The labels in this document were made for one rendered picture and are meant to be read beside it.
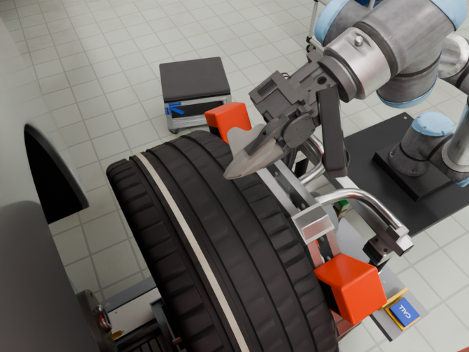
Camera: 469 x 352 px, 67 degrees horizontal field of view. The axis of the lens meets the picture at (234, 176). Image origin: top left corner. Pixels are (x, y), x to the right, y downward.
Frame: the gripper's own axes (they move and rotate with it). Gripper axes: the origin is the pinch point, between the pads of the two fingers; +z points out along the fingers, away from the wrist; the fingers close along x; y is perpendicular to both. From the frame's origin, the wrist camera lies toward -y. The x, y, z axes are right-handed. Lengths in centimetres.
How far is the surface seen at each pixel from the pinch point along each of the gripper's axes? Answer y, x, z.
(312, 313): -20.5, -15.1, 4.4
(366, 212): -9.3, -39.5, -14.7
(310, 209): -6.1, -18.5, -5.4
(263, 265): -11.0, -8.9, 5.5
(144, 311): 19, -95, 80
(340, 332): -25.6, -28.1, 4.2
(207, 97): 108, -123, 5
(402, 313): -35, -89, -7
